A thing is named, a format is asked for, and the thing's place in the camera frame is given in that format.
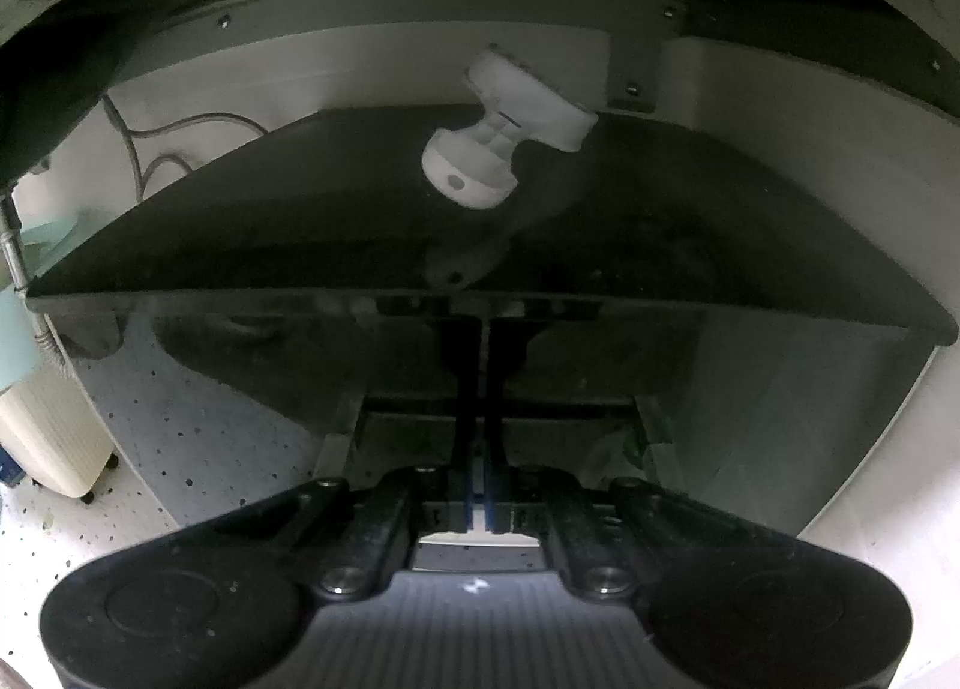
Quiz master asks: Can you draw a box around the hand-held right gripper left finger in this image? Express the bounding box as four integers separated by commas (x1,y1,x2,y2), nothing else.
180,464,479,600

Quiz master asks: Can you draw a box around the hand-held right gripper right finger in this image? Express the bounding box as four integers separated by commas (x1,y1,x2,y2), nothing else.
484,464,788,596

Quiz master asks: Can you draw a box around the silver drawer handle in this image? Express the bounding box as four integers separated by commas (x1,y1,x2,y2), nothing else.
415,533,546,551

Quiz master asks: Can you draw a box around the black drawer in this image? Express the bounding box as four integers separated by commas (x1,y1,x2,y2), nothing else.
22,102,960,547

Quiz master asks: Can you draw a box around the cream wheeled appliance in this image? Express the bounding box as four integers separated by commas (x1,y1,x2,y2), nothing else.
0,366,121,506

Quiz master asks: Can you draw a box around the white handheld device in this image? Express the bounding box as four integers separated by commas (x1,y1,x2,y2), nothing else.
420,46,599,211

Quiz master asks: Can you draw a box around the white cable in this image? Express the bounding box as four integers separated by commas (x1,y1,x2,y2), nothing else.
101,92,271,206

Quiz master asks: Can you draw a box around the grey corrugated drain hose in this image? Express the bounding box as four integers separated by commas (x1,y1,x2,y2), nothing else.
0,190,57,367

